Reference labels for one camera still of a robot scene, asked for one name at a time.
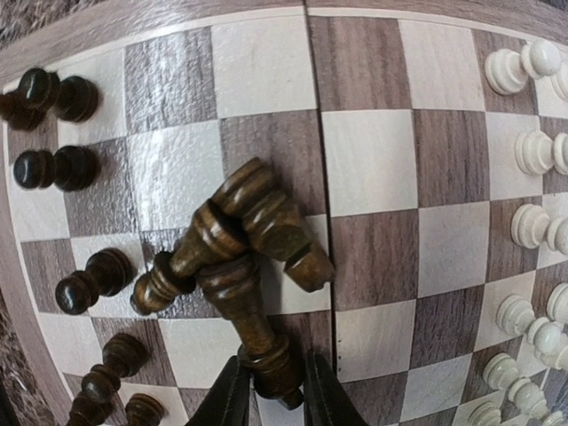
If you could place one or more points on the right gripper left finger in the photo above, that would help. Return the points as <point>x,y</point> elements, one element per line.
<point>227,402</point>

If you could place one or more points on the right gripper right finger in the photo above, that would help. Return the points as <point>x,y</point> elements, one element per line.
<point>325,400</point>

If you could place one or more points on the dark chess queen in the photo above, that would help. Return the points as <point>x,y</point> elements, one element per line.
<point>234,289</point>

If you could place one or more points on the dark chess pawn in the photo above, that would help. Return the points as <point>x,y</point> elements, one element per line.
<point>106,273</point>
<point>71,168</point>
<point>73,99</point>

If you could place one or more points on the wooden chess board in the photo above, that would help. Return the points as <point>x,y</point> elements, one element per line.
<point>378,119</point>

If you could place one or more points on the dark chess king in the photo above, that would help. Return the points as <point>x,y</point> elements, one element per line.
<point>211,238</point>

